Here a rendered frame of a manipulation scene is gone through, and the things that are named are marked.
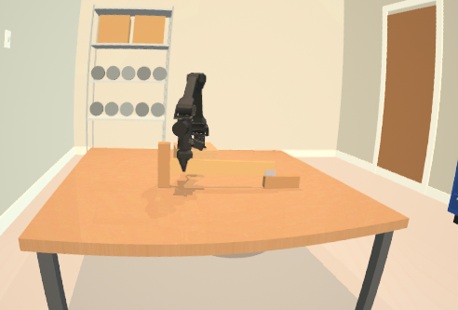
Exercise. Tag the long wooden rail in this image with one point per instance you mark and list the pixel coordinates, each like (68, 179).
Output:
(222, 167)

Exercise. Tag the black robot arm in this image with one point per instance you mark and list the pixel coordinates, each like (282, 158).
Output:
(189, 112)

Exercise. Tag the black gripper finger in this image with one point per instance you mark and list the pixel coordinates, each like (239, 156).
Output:
(183, 163)

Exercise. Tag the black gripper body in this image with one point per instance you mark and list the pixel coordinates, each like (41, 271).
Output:
(182, 145)

